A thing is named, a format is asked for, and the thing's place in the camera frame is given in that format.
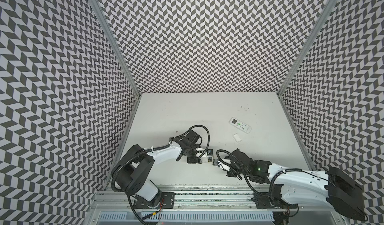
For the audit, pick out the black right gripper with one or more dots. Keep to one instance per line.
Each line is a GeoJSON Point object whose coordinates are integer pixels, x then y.
{"type": "Point", "coordinates": [226, 164]}

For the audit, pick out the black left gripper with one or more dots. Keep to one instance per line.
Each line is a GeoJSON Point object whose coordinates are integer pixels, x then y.
{"type": "Point", "coordinates": [194, 160]}

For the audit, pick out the white remote with batteries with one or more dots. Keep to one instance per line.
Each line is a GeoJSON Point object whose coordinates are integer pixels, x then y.
{"type": "Point", "coordinates": [207, 159]}

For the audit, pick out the white battery cover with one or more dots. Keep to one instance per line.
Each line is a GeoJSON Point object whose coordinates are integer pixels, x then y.
{"type": "Point", "coordinates": [237, 138]}

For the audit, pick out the white remote with display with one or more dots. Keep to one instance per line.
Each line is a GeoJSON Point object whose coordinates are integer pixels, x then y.
{"type": "Point", "coordinates": [240, 125]}

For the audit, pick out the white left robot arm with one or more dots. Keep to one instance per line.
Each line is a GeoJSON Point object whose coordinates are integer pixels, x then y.
{"type": "Point", "coordinates": [130, 174]}

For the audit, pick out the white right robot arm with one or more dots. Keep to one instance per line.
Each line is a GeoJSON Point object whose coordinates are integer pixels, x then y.
{"type": "Point", "coordinates": [276, 186]}

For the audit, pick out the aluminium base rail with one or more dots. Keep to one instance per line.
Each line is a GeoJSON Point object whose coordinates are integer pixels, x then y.
{"type": "Point", "coordinates": [203, 205]}

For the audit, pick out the aluminium left corner post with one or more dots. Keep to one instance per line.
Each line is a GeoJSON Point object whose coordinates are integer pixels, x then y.
{"type": "Point", "coordinates": [94, 4]}

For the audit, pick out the aluminium corner post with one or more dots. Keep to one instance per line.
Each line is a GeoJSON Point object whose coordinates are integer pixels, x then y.
{"type": "Point", "coordinates": [94, 4]}
{"type": "Point", "coordinates": [324, 14]}

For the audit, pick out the aluminium right corner post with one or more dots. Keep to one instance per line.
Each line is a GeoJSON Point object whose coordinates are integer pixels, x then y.
{"type": "Point", "coordinates": [324, 14]}

